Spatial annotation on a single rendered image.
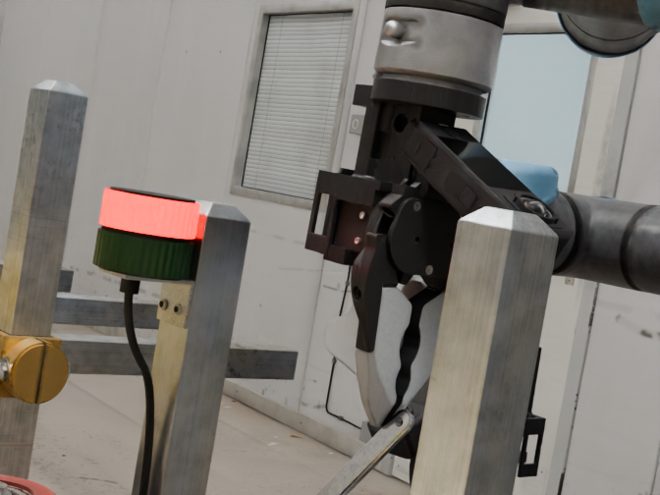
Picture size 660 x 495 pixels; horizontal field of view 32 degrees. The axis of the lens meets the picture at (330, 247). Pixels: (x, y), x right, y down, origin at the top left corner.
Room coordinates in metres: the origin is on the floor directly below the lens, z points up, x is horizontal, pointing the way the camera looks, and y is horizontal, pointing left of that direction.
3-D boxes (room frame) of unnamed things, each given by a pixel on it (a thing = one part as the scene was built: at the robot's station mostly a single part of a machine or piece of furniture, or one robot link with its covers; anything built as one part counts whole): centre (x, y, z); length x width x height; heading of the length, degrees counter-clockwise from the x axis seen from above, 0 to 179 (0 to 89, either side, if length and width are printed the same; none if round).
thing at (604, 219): (1.03, -0.24, 1.12); 0.11 x 0.11 x 0.08; 38
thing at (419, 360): (0.74, -0.05, 1.03); 0.06 x 0.03 x 0.09; 40
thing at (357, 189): (0.73, -0.04, 1.14); 0.09 x 0.08 x 0.12; 40
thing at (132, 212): (0.71, 0.11, 1.10); 0.06 x 0.06 x 0.02
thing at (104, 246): (0.71, 0.11, 1.07); 0.06 x 0.06 x 0.02
